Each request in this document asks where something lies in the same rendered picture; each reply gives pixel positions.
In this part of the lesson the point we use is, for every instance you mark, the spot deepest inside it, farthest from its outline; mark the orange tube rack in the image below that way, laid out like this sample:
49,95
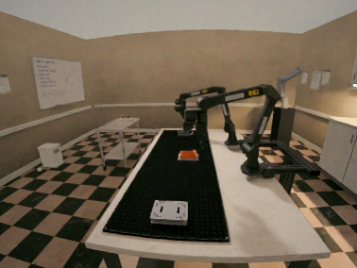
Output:
189,155

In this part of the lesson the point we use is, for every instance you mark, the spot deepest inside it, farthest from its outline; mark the white slotted holder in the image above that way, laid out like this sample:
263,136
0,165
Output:
183,133

